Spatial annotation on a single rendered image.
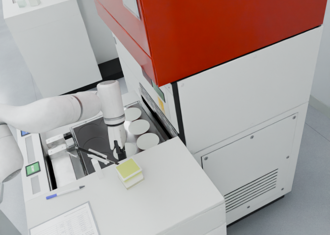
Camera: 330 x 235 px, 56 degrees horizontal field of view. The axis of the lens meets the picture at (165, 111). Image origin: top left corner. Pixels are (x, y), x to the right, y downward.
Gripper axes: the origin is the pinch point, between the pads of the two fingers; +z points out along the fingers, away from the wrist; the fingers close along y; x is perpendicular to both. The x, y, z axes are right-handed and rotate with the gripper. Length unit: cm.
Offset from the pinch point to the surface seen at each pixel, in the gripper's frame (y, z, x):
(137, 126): -19.0, -4.6, 4.5
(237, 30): -2, -45, 49
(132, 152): -4.2, 0.8, 3.4
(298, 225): -46, 81, 87
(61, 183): 6.3, 6.6, -25.4
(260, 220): -51, 80, 65
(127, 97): -53, -9, -6
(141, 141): -10.1, -1.4, 7.0
